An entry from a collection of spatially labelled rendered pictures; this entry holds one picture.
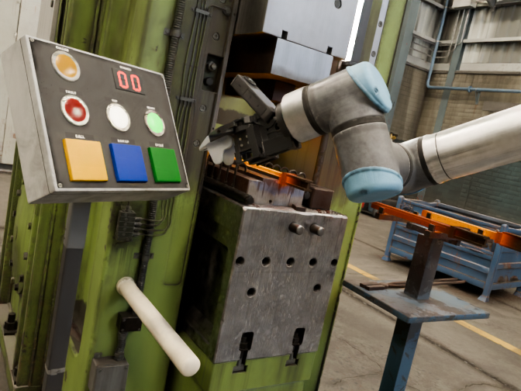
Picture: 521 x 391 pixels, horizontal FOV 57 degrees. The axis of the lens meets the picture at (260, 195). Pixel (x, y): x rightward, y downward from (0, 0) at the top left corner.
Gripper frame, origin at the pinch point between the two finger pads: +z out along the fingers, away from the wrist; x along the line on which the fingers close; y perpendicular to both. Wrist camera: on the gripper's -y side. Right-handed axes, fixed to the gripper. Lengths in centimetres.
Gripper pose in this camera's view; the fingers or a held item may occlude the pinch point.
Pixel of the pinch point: (205, 143)
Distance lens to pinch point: 98.1
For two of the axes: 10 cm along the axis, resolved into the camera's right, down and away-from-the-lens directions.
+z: -8.2, 2.6, 5.1
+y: 2.3, 9.6, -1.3
